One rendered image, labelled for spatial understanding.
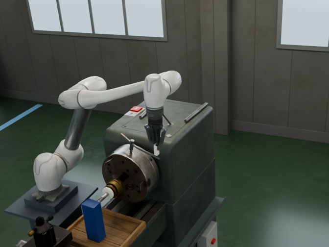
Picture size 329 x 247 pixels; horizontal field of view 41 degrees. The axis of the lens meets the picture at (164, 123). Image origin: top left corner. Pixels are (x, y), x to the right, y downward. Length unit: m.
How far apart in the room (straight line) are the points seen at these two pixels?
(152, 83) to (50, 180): 1.09
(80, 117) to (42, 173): 0.44
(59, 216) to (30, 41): 3.94
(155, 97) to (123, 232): 0.77
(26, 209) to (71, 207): 0.29
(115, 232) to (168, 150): 0.53
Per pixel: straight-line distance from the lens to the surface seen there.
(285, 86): 4.95
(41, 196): 2.93
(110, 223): 2.50
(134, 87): 2.33
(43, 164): 2.84
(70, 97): 2.46
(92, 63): 5.89
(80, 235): 2.46
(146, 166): 2.40
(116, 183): 2.39
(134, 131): 2.59
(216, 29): 4.77
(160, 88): 2.11
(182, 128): 2.58
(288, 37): 4.75
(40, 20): 6.18
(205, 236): 3.03
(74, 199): 2.98
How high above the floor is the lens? 2.42
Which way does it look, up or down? 26 degrees down
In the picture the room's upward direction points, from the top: 4 degrees counter-clockwise
